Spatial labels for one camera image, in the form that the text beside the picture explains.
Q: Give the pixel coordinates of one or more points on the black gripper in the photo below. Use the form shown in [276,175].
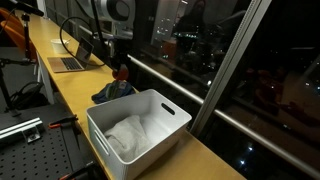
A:
[123,48]

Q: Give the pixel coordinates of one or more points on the orange carrot plush green leaves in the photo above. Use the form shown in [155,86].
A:
[121,73]

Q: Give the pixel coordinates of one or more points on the dark blue cloth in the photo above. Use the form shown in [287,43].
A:
[100,96]

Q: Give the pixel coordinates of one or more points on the white towel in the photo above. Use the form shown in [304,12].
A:
[133,136]

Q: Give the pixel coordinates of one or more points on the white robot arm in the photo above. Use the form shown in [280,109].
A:
[113,10]

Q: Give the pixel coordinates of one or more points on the white plastic container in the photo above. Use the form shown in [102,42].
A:
[166,110]

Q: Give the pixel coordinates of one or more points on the silver laptop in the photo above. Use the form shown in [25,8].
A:
[66,63]

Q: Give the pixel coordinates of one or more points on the white bowl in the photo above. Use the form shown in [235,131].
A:
[59,46]

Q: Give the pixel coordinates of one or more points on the metal window railing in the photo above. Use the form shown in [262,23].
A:
[186,90]

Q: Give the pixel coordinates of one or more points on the orange chair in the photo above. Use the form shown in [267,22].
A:
[13,33]

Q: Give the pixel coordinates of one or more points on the black tripod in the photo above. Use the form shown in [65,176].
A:
[8,83]

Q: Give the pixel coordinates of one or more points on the black perforated breadboard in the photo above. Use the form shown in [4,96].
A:
[36,160]

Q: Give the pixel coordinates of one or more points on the black camera on stand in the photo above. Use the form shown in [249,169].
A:
[27,10]

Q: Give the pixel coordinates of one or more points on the grey window frame post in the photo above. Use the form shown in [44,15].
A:
[230,63]

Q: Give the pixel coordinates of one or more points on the metal corner bracket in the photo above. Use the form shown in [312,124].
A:
[32,135]

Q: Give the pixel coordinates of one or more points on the aluminium extrusion rail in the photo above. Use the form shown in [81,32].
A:
[18,128]

